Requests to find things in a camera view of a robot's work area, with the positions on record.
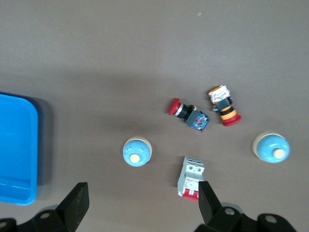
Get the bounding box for brown table mat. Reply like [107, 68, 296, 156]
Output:
[0, 0, 309, 232]

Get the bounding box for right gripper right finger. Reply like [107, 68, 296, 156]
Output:
[194, 180, 298, 232]

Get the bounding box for red button grey switch block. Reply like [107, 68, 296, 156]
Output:
[168, 98, 211, 132]

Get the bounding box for white circuit breaker red switches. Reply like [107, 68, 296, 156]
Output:
[177, 156, 206, 202]

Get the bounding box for blue plastic tray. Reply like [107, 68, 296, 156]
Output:
[0, 93, 40, 206]

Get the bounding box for red orange emergency stop button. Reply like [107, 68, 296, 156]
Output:
[208, 85, 242, 127]

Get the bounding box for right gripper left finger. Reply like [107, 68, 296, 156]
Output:
[0, 182, 90, 232]

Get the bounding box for blue dome bell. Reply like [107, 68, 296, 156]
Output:
[122, 136, 153, 168]
[253, 131, 291, 164]

